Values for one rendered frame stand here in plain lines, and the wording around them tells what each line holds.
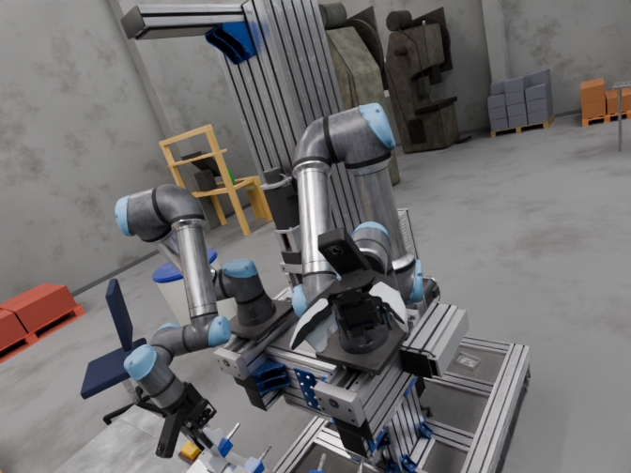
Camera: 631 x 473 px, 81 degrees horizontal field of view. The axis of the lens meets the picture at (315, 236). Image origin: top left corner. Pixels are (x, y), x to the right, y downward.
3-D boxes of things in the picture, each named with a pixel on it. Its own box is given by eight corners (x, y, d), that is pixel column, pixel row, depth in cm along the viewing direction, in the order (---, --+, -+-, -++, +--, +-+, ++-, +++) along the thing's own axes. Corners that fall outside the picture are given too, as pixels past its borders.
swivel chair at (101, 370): (165, 374, 317) (114, 276, 286) (193, 397, 278) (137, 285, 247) (98, 422, 283) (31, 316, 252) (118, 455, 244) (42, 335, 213)
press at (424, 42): (480, 133, 893) (459, -10, 795) (461, 148, 798) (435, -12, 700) (417, 144, 999) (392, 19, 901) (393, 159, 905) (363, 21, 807)
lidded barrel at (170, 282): (217, 309, 408) (191, 248, 385) (255, 313, 372) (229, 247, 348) (171, 343, 364) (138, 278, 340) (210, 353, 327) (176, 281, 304)
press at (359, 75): (314, 204, 720) (261, 28, 620) (350, 181, 815) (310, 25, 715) (384, 198, 620) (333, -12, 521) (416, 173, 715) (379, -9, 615)
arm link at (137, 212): (235, 304, 141) (152, 204, 101) (198, 313, 143) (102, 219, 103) (235, 278, 149) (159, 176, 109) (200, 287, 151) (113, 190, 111)
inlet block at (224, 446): (238, 428, 112) (229, 416, 110) (249, 431, 108) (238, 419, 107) (207, 470, 103) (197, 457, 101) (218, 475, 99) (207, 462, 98)
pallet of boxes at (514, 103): (554, 120, 793) (550, 68, 759) (548, 128, 744) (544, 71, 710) (500, 129, 864) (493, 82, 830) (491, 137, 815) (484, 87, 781)
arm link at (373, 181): (377, 295, 113) (328, 114, 96) (427, 288, 108) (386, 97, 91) (374, 318, 102) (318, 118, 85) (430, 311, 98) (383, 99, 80)
